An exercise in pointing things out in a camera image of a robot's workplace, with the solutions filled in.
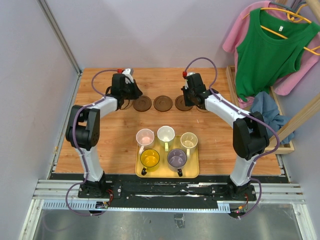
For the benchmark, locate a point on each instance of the brown coaster bottom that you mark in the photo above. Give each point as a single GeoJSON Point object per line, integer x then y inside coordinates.
{"type": "Point", "coordinates": [163, 103]}

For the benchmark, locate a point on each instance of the yellow clothes hanger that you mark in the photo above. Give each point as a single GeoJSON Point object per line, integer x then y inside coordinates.
{"type": "Point", "coordinates": [288, 14]}

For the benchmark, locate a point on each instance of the wooden clothes rack frame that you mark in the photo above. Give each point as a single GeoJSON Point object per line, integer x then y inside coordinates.
{"type": "Point", "coordinates": [285, 135]}

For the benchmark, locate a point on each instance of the pink translucent cup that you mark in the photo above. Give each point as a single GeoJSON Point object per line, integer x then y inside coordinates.
{"type": "Point", "coordinates": [145, 139]}

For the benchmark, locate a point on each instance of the yellow cup black handle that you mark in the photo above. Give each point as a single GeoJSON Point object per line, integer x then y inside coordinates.
{"type": "Point", "coordinates": [150, 160]}

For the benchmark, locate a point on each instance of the brown coaster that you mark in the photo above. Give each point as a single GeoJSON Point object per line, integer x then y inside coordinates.
{"type": "Point", "coordinates": [180, 104]}
{"type": "Point", "coordinates": [163, 103]}
{"type": "Point", "coordinates": [142, 104]}

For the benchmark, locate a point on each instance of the pink t-shirt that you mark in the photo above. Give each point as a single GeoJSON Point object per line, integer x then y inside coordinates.
{"type": "Point", "coordinates": [270, 51]}

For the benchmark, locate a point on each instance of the blue crumpled cloth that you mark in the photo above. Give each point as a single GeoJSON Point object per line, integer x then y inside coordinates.
{"type": "Point", "coordinates": [267, 107]}

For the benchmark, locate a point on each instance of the cream cup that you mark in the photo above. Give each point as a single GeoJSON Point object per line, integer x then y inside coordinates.
{"type": "Point", "coordinates": [188, 143]}

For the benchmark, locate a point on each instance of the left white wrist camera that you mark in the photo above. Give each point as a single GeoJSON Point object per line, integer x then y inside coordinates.
{"type": "Point", "coordinates": [128, 72]}

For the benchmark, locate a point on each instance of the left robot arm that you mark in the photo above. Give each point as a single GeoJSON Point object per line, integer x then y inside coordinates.
{"type": "Point", "coordinates": [83, 129]}

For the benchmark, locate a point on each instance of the aluminium corner post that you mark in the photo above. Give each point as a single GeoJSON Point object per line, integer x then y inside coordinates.
{"type": "Point", "coordinates": [59, 34]}

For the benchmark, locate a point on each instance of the green tank top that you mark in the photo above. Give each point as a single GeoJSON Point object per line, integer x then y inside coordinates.
{"type": "Point", "coordinates": [264, 57]}

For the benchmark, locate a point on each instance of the purple cup black handle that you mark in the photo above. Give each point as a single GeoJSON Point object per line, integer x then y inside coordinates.
{"type": "Point", "coordinates": [176, 160]}

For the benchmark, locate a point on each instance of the white cup green handle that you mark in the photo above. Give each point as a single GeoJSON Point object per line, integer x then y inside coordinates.
{"type": "Point", "coordinates": [166, 136]}

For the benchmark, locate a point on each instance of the light wooden coaster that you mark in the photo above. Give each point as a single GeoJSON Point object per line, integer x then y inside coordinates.
{"type": "Point", "coordinates": [201, 110]}

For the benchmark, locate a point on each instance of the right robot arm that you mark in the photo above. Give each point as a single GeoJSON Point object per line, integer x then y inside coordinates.
{"type": "Point", "coordinates": [249, 135]}

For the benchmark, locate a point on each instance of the woven rattan coaster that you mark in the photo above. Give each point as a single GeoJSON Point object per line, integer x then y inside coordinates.
{"type": "Point", "coordinates": [126, 104]}

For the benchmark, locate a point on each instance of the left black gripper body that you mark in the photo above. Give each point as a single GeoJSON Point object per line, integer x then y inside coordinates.
{"type": "Point", "coordinates": [130, 91]}

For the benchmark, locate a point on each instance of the brown coaster top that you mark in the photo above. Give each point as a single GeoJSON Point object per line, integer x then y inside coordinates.
{"type": "Point", "coordinates": [180, 104]}

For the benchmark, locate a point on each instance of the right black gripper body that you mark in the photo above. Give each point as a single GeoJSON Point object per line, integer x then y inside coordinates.
{"type": "Point", "coordinates": [188, 95]}

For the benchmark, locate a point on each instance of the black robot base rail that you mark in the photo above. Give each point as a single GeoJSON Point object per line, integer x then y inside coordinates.
{"type": "Point", "coordinates": [128, 192]}

